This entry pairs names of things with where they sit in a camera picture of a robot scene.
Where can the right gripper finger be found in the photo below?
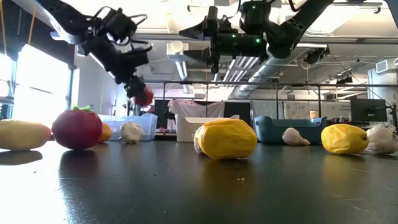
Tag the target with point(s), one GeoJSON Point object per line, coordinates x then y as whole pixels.
{"type": "Point", "coordinates": [202, 55]}
{"type": "Point", "coordinates": [200, 30]}

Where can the red toy tomato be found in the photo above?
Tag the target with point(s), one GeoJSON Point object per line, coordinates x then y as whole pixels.
{"type": "Point", "coordinates": [145, 97]}
{"type": "Point", "coordinates": [76, 129]}

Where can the white toy garlic bulb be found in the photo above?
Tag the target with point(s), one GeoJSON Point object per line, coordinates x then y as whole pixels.
{"type": "Point", "coordinates": [131, 132]}
{"type": "Point", "coordinates": [382, 141]}
{"type": "Point", "coordinates": [196, 141]}
{"type": "Point", "coordinates": [293, 137]}

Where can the yellow toy lemon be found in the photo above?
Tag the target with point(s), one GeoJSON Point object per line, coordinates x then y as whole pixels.
{"type": "Point", "coordinates": [227, 140]}
{"type": "Point", "coordinates": [106, 133]}
{"type": "Point", "coordinates": [343, 139]}

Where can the pale yellow potato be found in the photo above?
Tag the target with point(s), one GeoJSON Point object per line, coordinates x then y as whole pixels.
{"type": "Point", "coordinates": [21, 135]}

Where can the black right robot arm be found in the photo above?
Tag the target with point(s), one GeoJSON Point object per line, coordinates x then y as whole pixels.
{"type": "Point", "coordinates": [298, 25]}

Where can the white pendant lamp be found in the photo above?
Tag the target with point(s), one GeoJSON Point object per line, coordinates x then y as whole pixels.
{"type": "Point", "coordinates": [177, 49]}

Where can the clear plastic basket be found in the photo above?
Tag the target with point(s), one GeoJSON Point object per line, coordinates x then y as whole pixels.
{"type": "Point", "coordinates": [150, 124]}

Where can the white hanging cloth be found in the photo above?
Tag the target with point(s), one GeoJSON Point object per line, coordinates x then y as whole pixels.
{"type": "Point", "coordinates": [192, 109]}

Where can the white plastic basket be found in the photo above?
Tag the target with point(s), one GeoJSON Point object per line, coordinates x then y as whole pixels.
{"type": "Point", "coordinates": [186, 130]}

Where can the white ceiling light bar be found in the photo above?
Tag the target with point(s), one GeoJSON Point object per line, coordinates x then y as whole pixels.
{"type": "Point", "coordinates": [57, 35]}

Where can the blue-grey plastic basket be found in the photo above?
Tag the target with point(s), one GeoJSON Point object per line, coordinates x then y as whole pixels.
{"type": "Point", "coordinates": [270, 132]}

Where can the black pipe rack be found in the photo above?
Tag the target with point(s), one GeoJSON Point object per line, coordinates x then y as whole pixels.
{"type": "Point", "coordinates": [319, 101]}

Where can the black table mat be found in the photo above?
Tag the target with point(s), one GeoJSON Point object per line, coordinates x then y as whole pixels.
{"type": "Point", "coordinates": [186, 193]}

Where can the black monitor on stand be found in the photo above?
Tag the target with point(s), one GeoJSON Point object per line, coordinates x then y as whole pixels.
{"type": "Point", "coordinates": [368, 110]}

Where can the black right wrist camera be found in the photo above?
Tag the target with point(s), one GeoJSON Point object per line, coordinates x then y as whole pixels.
{"type": "Point", "coordinates": [255, 15]}

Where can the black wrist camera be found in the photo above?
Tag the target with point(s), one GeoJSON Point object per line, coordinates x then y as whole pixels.
{"type": "Point", "coordinates": [255, 15]}
{"type": "Point", "coordinates": [119, 25]}

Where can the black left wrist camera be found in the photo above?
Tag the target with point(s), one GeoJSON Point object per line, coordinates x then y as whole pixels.
{"type": "Point", "coordinates": [119, 25]}

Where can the white wall air unit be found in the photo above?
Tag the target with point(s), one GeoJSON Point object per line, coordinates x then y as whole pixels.
{"type": "Point", "coordinates": [385, 66]}

